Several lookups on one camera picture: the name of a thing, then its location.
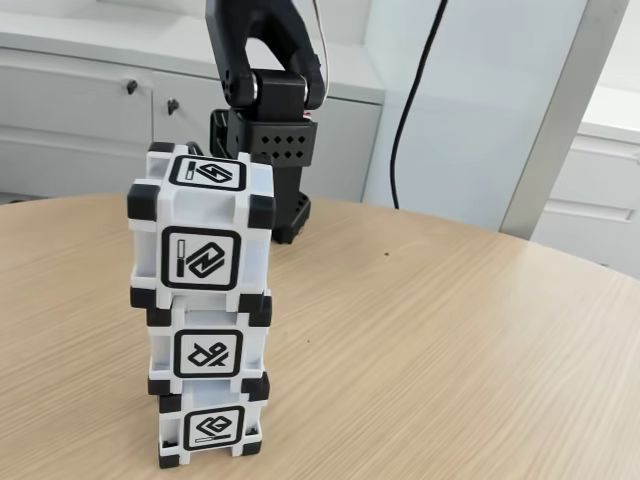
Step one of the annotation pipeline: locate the white cube with zigzag symbol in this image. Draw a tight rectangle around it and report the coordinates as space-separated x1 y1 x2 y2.
127 142 277 309

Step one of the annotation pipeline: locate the white cube with crossed symbol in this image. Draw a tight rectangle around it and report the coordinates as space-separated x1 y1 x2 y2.
146 289 274 396

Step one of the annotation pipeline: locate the white cube with arrow symbol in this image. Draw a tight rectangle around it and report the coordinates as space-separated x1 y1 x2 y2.
158 374 266 470

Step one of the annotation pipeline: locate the white cabinet with locks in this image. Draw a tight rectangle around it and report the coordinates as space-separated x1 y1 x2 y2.
0 19 386 206

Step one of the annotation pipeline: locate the white drawer cabinet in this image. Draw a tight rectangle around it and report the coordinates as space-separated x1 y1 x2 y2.
534 84 640 281

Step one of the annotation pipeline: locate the black camera cable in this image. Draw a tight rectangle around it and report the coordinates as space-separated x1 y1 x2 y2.
388 0 450 210

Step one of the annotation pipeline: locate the red white servo cable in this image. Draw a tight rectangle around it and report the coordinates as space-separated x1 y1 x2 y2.
313 0 334 121

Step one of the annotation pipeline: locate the grey metal post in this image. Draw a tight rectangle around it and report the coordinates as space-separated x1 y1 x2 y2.
498 0 630 244

